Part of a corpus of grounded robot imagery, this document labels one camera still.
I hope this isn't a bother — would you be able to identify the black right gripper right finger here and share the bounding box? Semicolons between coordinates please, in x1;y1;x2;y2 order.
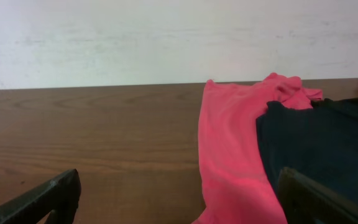
277;167;358;224

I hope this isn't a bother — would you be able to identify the black garment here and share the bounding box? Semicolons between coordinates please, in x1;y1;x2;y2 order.
256;98;358;204

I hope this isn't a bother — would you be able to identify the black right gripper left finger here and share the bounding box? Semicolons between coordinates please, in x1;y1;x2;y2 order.
0;169;81;224

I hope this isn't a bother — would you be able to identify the red t-shirt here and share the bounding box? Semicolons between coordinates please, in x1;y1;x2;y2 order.
195;73;323;223

